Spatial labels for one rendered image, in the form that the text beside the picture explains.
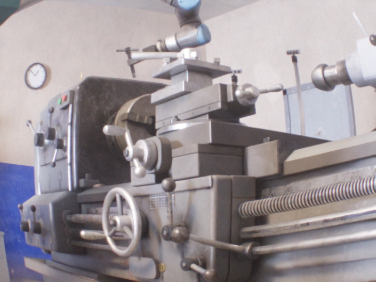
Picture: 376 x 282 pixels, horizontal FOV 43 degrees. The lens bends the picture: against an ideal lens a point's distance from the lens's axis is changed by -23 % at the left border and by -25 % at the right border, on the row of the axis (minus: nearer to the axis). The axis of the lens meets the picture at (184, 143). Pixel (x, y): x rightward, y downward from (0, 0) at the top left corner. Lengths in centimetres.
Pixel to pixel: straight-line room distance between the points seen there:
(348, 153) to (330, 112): 423
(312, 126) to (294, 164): 428
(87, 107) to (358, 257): 157
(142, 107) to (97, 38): 418
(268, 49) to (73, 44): 223
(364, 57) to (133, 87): 141
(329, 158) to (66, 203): 135
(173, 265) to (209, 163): 29
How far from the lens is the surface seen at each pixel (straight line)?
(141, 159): 147
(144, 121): 225
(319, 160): 130
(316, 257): 130
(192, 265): 134
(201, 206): 138
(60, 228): 231
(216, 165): 142
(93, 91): 243
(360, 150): 120
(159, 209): 152
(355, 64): 147
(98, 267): 227
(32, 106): 587
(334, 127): 540
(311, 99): 568
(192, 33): 220
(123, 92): 251
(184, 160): 143
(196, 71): 167
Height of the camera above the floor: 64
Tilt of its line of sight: 9 degrees up
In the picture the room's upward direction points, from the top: 1 degrees counter-clockwise
